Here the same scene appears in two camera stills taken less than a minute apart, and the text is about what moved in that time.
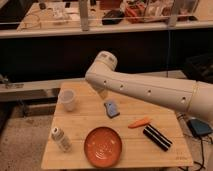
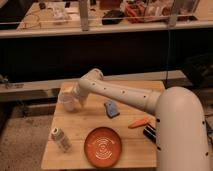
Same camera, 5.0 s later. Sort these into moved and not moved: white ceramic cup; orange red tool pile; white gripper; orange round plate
Moved: white gripper
Not moved: orange red tool pile; orange round plate; white ceramic cup
